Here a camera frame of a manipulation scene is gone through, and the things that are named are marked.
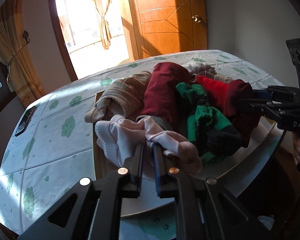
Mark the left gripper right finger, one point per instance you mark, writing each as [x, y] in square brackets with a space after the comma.
[165, 186]

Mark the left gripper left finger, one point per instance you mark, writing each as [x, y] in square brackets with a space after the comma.
[133, 179]

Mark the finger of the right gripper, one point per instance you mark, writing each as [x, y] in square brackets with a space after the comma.
[260, 94]
[251, 105]

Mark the red maroon underwear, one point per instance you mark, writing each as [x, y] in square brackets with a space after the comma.
[225, 96]

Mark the pale pink underwear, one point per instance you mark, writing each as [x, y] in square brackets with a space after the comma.
[119, 137]

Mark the green black underwear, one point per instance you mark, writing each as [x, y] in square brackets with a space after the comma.
[215, 135]

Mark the tan beige underwear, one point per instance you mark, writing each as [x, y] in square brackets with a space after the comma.
[124, 97]

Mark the dark red underwear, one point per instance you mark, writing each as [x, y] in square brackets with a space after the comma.
[160, 93]

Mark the person's right hand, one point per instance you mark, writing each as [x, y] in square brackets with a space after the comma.
[296, 148]

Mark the shallow grey cardboard tray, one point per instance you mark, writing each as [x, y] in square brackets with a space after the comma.
[237, 171]

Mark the brass door knob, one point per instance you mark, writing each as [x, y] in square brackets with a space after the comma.
[196, 19]

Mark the orange wooden door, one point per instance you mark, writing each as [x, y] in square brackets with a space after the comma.
[159, 27]

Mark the black remote control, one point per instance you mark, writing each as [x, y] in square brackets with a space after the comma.
[25, 119]

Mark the beige window curtain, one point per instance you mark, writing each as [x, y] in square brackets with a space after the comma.
[14, 53]

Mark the beige balcony curtain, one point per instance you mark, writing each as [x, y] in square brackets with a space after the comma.
[102, 12]

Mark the curtain tieback wall hook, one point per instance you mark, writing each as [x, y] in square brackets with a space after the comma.
[26, 37]

